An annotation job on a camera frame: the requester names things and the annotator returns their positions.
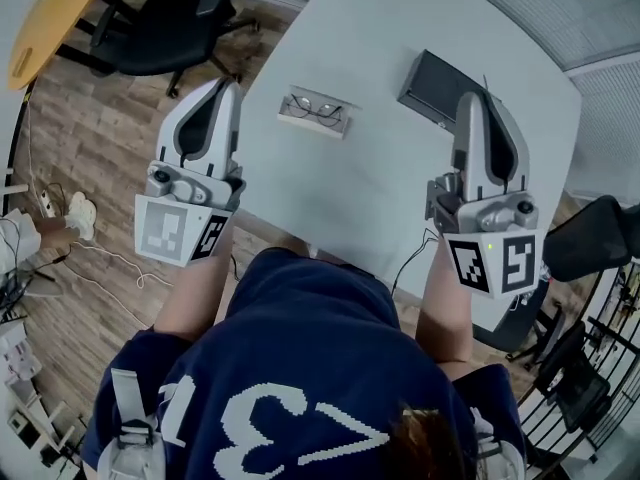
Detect white floor cable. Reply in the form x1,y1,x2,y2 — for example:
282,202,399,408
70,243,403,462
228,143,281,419
22,92,174,290

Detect black metal railing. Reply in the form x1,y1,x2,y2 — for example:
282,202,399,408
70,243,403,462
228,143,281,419
517,255,640,472

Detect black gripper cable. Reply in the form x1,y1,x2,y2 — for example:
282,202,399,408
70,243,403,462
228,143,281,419
391,226,442,300

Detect person's navy printed shirt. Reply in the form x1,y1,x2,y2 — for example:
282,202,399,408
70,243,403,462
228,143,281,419
81,246,527,480

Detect black mesh office chair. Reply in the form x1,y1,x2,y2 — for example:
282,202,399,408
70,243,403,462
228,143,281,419
473,194,634,365

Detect yellow wooden round table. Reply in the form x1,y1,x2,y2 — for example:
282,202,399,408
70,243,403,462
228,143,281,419
6,0,112,92

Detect white power strip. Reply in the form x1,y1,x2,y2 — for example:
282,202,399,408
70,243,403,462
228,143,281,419
36,187,57,219

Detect person's left forearm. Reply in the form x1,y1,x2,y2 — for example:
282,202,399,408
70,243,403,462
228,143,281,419
151,217,237,344

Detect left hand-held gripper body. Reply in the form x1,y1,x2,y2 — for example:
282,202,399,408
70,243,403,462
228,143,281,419
134,160,247,269

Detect black rectangular box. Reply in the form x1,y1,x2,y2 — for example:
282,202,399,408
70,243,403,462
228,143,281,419
396,48,502,130

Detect person's right forearm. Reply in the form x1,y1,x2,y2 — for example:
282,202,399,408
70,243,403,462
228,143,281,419
413,237,474,365

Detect grey harness strap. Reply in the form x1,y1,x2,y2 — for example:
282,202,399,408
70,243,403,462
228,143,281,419
468,406,527,480
96,367,167,480

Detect white equipment with cables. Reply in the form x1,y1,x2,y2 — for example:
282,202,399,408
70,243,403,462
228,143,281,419
0,206,65,302

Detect white glasses case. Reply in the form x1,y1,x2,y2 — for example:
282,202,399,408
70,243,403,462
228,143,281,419
276,84,354,142

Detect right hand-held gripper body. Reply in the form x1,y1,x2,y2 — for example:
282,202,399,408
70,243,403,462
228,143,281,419
424,169,548,301

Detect black mesh chair with castors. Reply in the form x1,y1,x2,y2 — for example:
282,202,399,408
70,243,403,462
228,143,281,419
532,317,614,437

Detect black round-rimmed glasses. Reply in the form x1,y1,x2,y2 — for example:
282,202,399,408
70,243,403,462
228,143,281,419
284,93,345,129

